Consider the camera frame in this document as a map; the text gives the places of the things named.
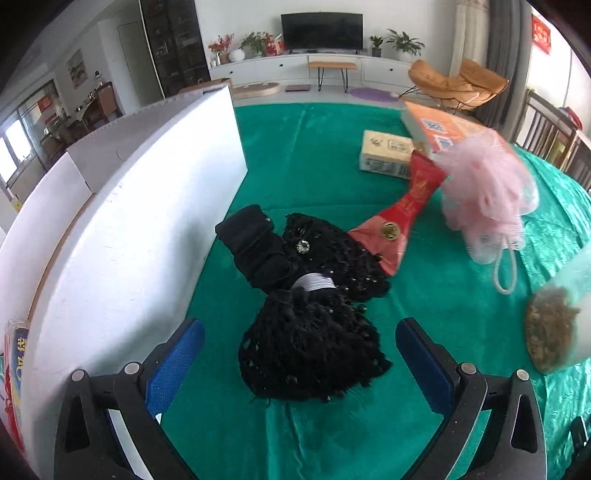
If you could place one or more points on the red bottle-shaped packet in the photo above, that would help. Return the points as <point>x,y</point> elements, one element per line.
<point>406,207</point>

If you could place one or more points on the orange rocking lounge chair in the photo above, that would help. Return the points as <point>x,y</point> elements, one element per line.
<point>452,83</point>

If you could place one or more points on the green tablecloth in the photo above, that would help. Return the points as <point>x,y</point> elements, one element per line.
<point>300,161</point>

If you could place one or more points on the white round vase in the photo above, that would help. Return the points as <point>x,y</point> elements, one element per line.
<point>237,55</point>

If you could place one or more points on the green potted plant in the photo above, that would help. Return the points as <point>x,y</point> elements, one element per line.
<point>253,42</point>

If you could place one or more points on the orange book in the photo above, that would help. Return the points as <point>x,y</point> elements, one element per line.
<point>429,124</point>

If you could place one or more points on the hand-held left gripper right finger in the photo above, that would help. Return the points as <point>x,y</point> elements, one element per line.
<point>422,364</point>

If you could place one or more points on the large leafy potted plant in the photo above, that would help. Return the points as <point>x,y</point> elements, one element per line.
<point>404,44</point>

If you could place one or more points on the floral white curtain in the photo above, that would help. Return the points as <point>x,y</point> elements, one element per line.
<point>468,37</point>

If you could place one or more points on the colourful printed packet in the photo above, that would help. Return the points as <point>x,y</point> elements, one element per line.
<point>16,369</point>

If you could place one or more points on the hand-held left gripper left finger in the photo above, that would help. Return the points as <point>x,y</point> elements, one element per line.
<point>175,364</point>

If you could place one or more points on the black lace hair net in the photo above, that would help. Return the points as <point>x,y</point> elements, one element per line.
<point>304,350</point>

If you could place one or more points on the red gift box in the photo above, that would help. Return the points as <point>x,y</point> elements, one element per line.
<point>273,46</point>

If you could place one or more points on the clear jar with black lid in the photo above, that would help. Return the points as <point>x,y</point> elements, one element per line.
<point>554,332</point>

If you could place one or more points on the wooden bench with metal legs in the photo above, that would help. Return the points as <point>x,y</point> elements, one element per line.
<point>332,65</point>

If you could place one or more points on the framed wall picture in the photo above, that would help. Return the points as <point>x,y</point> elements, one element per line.
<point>76,68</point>

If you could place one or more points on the pink bath loofah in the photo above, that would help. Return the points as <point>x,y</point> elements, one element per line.
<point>489,184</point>

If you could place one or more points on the brown wooden chair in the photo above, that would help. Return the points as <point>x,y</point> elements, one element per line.
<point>107,99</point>

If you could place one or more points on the black television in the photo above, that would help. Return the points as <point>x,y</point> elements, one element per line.
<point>321,30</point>

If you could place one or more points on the cream small box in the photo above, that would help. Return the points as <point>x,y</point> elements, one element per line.
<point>383,147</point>

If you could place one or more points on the red flower plant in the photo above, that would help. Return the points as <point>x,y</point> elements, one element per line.
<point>220,46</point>

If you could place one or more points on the red wall hanging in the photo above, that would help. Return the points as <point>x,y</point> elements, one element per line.
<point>541,34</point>

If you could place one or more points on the dark wooden slatted chair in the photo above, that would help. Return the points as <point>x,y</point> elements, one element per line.
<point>545,124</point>

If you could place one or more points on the dark flat floor scale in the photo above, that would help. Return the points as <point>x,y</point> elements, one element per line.
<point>298,88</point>

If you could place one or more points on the small potted plant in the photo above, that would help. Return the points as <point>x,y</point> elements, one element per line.
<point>376,46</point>

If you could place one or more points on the beige floor cushion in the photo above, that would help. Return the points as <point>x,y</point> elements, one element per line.
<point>256,90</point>

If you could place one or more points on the grey curtain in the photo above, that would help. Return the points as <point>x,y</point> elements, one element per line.
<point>505,55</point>

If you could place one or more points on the purple round floor mat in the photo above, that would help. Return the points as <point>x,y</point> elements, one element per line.
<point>371,93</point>

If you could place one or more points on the white television cabinet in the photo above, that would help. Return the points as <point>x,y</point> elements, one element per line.
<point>286,67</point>

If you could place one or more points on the brown cardboard box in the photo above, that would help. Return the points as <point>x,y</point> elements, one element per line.
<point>203,85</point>

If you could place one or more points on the white cardboard box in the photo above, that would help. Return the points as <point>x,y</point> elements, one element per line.
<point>138,230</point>

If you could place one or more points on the black display cabinet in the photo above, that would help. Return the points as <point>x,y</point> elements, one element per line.
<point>175,46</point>

